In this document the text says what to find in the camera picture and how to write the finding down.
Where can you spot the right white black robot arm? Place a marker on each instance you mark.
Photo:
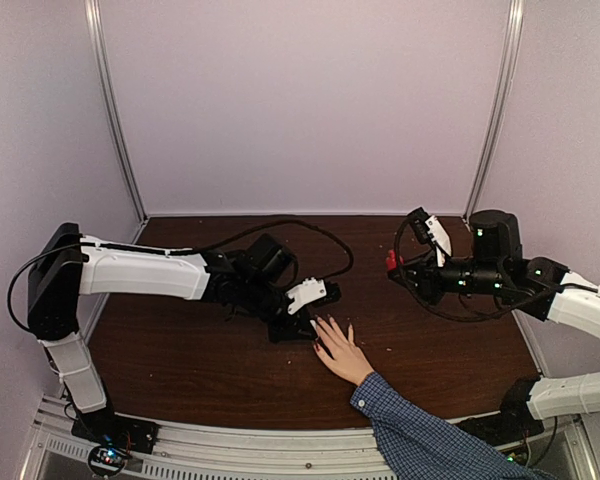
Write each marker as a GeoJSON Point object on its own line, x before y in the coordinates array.
{"type": "Point", "coordinates": [539, 287]}

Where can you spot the red nail polish bottle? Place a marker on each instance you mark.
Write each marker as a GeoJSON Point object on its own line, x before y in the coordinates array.
{"type": "Point", "coordinates": [393, 261]}

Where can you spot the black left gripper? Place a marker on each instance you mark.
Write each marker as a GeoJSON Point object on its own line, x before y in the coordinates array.
{"type": "Point", "coordinates": [287, 332]}

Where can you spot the blue checked shirt forearm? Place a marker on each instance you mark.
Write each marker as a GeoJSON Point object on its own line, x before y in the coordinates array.
{"type": "Point", "coordinates": [418, 445]}

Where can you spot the aluminium corner post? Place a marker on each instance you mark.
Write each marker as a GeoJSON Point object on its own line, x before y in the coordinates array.
{"type": "Point", "coordinates": [98, 41]}
{"type": "Point", "coordinates": [507, 69]}

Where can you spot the white nail polish cap brush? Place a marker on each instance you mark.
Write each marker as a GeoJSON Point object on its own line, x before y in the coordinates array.
{"type": "Point", "coordinates": [316, 329]}

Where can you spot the right aluminium corner post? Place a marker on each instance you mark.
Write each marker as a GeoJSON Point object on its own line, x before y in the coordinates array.
{"type": "Point", "coordinates": [507, 69]}

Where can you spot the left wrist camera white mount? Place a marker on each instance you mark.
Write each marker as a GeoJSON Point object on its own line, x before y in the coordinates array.
{"type": "Point", "coordinates": [309, 291]}

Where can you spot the left aluminium corner post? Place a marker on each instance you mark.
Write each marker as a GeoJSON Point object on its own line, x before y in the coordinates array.
{"type": "Point", "coordinates": [98, 41]}

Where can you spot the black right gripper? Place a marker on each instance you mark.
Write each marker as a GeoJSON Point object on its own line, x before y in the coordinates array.
{"type": "Point", "coordinates": [428, 288]}

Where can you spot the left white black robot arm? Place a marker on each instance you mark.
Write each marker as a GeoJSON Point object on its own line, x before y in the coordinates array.
{"type": "Point", "coordinates": [72, 265]}

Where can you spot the round green circuit board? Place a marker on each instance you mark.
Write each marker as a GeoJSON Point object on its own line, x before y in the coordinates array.
{"type": "Point", "coordinates": [106, 461]}

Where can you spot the pale hand with long nails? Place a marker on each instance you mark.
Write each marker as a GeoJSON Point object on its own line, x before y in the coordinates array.
{"type": "Point", "coordinates": [338, 351]}

